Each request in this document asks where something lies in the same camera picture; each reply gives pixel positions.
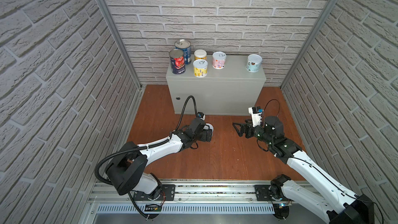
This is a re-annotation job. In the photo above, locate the aluminium corner post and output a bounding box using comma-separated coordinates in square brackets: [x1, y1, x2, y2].
[280, 0, 339, 90]
[96, 0, 143, 90]

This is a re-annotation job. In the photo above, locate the dark tomato label can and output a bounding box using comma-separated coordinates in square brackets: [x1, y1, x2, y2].
[169, 49, 186, 74]

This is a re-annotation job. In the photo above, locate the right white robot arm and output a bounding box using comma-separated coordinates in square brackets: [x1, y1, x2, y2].
[233, 116, 375, 224]

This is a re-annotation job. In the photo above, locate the left floor aluminium rail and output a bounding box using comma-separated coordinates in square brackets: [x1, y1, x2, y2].
[77, 85, 146, 224]

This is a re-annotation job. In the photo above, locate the blue label tin can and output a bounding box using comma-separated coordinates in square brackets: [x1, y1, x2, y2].
[175, 39, 191, 65]

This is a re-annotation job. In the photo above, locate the white lid small can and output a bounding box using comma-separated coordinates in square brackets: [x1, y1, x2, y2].
[194, 49, 207, 60]

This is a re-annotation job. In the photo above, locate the plain lid silver can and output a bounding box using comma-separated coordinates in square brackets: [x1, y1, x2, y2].
[246, 54, 262, 73]

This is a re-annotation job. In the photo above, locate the front aluminium mounting rail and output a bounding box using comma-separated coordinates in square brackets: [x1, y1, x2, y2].
[88, 179, 271, 203]

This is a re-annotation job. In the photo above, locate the yellow label pull-tab can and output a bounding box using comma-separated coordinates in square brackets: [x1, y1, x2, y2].
[193, 59, 208, 78]

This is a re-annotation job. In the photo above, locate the grey metal cabinet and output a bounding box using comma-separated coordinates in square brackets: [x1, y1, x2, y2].
[166, 55, 266, 116]

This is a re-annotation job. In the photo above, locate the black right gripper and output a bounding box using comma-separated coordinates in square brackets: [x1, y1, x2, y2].
[233, 119, 274, 147]

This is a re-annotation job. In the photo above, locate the perforated white vent strip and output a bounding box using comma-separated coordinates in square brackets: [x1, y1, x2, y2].
[97, 203, 275, 214]

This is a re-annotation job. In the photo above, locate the right aluminium corner post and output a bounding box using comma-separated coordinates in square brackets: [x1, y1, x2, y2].
[280, 0, 339, 90]

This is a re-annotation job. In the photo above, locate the pink label pull-tab can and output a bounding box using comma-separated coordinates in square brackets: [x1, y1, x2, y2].
[212, 51, 227, 69]

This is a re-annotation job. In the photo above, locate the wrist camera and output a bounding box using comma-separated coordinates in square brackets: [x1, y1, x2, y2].
[248, 106, 263, 127]
[196, 112, 206, 121]

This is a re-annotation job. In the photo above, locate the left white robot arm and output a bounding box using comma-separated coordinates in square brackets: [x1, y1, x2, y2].
[95, 117, 214, 200]

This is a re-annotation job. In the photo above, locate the grey label pull-tab can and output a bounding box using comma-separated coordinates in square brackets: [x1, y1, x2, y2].
[204, 123, 214, 130]

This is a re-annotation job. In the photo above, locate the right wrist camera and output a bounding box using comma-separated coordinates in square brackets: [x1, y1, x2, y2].
[248, 106, 263, 127]

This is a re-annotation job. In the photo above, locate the left aluminium corner post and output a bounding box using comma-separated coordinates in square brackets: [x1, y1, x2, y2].
[96, 0, 143, 90]

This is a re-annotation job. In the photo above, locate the left black corrugated cable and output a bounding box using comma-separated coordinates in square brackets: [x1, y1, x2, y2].
[94, 95, 199, 186]

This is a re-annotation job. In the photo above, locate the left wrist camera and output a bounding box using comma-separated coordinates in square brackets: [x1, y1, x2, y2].
[196, 112, 206, 121]

